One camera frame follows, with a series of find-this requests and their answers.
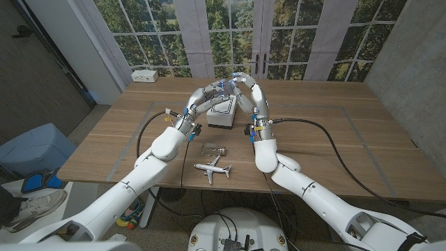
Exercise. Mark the basket of colourful toys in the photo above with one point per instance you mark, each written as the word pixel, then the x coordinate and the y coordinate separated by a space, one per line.
pixel 130 218

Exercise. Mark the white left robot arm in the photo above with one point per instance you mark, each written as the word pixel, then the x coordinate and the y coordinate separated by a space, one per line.
pixel 146 174

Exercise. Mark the white toy airplane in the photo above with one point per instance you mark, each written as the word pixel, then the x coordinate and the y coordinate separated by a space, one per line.
pixel 212 169

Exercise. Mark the white table leg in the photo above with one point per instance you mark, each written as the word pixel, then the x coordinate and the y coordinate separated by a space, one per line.
pixel 150 212

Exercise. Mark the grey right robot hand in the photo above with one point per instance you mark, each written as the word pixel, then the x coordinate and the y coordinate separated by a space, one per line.
pixel 261 108

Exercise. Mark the printed window backdrop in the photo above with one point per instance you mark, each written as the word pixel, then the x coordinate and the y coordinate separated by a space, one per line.
pixel 223 49

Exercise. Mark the round black floor fan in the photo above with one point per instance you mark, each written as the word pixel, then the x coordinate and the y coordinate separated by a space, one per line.
pixel 172 194

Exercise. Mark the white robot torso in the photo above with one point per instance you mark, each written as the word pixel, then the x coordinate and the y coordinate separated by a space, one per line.
pixel 240 223

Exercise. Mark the white power strip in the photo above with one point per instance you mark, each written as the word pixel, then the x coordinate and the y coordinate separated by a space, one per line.
pixel 144 75

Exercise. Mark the grey sneaker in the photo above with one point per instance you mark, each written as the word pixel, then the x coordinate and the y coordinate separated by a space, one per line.
pixel 35 209

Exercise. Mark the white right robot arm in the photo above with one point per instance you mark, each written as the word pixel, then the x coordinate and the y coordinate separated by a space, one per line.
pixel 313 195

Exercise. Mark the clear glass bottle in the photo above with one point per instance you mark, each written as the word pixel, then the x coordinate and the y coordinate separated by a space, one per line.
pixel 212 149

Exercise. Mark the white box with black print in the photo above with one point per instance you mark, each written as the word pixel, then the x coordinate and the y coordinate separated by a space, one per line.
pixel 221 120

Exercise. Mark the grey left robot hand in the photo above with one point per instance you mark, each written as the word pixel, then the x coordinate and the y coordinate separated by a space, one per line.
pixel 200 101

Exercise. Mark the blue-grey storage bin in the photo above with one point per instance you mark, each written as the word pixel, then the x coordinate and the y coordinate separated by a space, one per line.
pixel 35 150

